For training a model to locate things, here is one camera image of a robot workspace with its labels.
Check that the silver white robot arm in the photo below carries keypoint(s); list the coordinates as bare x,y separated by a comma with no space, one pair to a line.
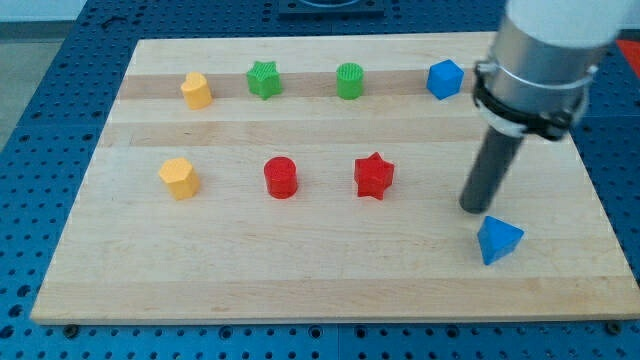
541,63

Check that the red star block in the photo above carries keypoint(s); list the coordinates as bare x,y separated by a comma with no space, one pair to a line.
373,176

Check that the green star block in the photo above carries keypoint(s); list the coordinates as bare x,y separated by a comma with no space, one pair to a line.
264,79

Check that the blue triangle block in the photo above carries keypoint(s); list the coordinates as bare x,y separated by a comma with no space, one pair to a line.
497,239

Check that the light wooden board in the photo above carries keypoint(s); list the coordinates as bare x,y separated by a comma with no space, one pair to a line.
132,254

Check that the red cylinder block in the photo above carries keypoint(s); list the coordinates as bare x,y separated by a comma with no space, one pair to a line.
281,177

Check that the green cylinder block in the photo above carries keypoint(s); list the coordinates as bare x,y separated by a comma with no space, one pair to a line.
349,81

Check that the yellow hexagon block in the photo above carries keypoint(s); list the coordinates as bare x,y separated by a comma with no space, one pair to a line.
180,178

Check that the yellow heart block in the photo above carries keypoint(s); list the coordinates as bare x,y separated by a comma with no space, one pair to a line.
196,91

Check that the blue cube block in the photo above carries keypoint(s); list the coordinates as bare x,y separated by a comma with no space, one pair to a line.
444,79

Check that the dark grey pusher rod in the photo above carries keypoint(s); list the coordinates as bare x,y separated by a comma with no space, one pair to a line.
496,154

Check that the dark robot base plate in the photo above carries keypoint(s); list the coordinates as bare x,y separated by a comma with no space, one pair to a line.
295,8

